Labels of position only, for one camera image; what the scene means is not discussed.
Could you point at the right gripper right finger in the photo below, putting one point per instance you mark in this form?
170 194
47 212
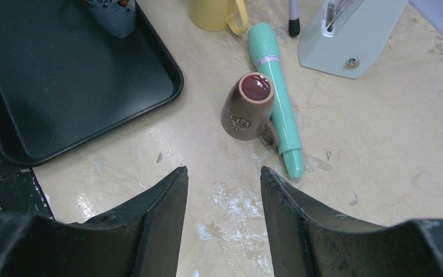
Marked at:
309 238

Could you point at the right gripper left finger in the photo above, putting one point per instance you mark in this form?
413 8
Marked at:
140 237

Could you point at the blue-grey mug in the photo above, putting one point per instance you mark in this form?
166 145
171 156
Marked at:
117 17

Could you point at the brown mug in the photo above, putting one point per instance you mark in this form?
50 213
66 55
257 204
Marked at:
246 114

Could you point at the yellow mug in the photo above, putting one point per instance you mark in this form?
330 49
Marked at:
218 15

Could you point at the black tray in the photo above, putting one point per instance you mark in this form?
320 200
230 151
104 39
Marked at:
64 80

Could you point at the white metronome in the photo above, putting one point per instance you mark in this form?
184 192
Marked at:
345 37

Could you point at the teal toy microphone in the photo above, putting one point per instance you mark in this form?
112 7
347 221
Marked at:
265 54

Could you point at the tripod stand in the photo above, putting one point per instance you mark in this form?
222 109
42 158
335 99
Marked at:
294 26

